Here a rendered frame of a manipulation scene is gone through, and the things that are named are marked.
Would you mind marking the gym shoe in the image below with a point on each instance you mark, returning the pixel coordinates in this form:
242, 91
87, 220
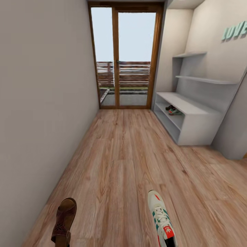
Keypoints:
165, 231
174, 111

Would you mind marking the decorative sign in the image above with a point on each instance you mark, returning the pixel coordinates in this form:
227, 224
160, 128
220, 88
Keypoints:
235, 30

